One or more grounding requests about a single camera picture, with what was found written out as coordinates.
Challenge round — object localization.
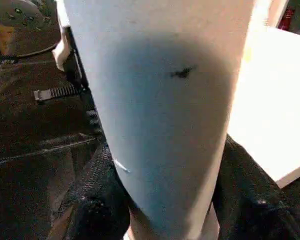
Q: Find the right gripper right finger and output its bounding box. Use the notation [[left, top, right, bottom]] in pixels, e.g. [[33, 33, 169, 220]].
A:
[[212, 135, 300, 240]]

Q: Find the white plastic table leg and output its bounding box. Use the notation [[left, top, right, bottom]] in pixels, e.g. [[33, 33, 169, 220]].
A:
[[62, 0, 257, 240]]

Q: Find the grey ribbed cable tie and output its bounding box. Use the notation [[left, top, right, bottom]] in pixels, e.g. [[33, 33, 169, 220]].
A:
[[33, 84, 87, 104]]

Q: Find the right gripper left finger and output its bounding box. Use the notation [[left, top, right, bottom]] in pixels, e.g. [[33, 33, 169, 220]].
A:
[[50, 145, 133, 240]]

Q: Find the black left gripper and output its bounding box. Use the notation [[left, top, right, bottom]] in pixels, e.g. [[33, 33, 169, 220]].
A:
[[65, 27, 103, 146]]

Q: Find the white plastic table top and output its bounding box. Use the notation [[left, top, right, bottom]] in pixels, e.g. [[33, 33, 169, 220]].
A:
[[227, 24, 300, 189]]

